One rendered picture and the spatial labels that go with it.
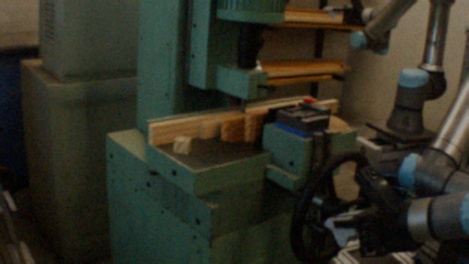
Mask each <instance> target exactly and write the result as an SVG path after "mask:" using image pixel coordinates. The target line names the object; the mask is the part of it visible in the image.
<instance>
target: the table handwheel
mask: <svg viewBox="0 0 469 264"><path fill-rule="evenodd" d="M347 161H353V162H355V163H356V164H357V165H358V166H359V168H360V169H362V168H364V167H367V166H371V165H370V162H369V160H368V159H367V157H366V156H365V155H364V154H363V153H361V152H359V151H357V150H354V149H347V150H343V151H340V152H337V153H335V154H333V155H332V156H331V157H330V158H327V159H326V160H325V162H324V163H323V164H322V165H321V166H320V167H319V168H318V169H317V170H316V171H315V172H314V173H313V175H312V176H311V177H310V178H309V180H308V181H307V183H306V184H305V186H304V187H301V188H299V189H298V190H296V191H291V190H289V189H288V188H286V187H284V186H282V184H280V183H277V188H278V189H279V190H281V191H283V192H285V193H288V194H290V195H292V196H294V197H295V198H297V199H298V201H297V202H296V205H295V209H294V212H293V216H292V220H291V227H290V231H289V241H290V245H291V249H292V251H293V254H294V255H295V257H296V258H297V259H298V260H299V261H300V262H301V263H303V264H321V263H324V262H326V261H328V260H330V259H332V258H333V257H335V256H336V255H337V254H338V253H339V252H341V251H342V250H343V247H340V246H339V245H338V241H337V240H336V241H335V242H333V243H332V244H331V245H330V246H328V247H327V248H326V249H324V250H322V252H320V253H317V254H314V253H315V251H316V249H317V247H318V246H319V244H320V242H321V240H322V238H323V237H322V236H318V235H316V237H315V238H314V239H313V241H312V243H311V245H310V247H309V249H308V251H307V250H306V248H305V247H304V243H303V226H304V221H305V217H307V213H308V210H309V208H310V205H311V206H313V207H315V208H317V209H319V210H320V214H321V216H322V217H323V218H325V219H324V221H323V224H324V223H325V221H326V220H327V219H328V218H331V217H332V216H337V215H344V213H349V209H350V207H351V206H354V205H357V206H356V209H355V210H356V211H357V210H363V209H367V208H368V205H369V201H370V199H369V198H368V196H367V195H366V194H365V193H364V192H363V191H362V190H361V191H360V196H359V197H358V198H355V199H353V200H350V201H347V200H345V199H343V198H341V197H339V196H337V195H336V192H335V188H334V183H333V171H334V170H335V169H337V168H338V167H340V166H341V165H343V163H345V162H347ZM325 180H326V181H327V186H328V192H329V195H328V196H326V195H324V194H322V193H320V192H318V190H319V188H320V187H321V185H322V184H323V182H324V181H325Z"/></svg>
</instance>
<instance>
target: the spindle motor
mask: <svg viewBox="0 0 469 264"><path fill-rule="evenodd" d="M286 4H287V0H217V7H218V8H217V13H216V16H217V17H219V18H221V19H224V20H227V21H233V22H241V23H249V24H251V25H279V24H283V23H285V13H286Z"/></svg>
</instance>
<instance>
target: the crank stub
mask: <svg viewBox="0 0 469 264"><path fill-rule="evenodd" d="M304 225H305V226H307V227H308V228H309V229H310V230H311V231H312V232H314V233H315V234H316V235H318V236H321V237H325V236H328V235H329V233H330V229H329V227H327V226H325V224H323V223H321V222H319V221H318V222H316V221H314V220H311V219H309V218H308V219H306V220H305V221H304Z"/></svg>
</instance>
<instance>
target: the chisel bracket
mask: <svg viewBox="0 0 469 264"><path fill-rule="evenodd" d="M258 84H262V85H267V84H268V71H261V70H258V69H253V70H248V69H241V68H237V63H236V62H230V63H217V64H216V78H215V89H218V90H221V91H224V92H226V93H229V94H231V95H234V96H237V97H240V98H241V100H242V101H247V100H251V99H258V98H266V97H267V89H262V88H257V85H258Z"/></svg>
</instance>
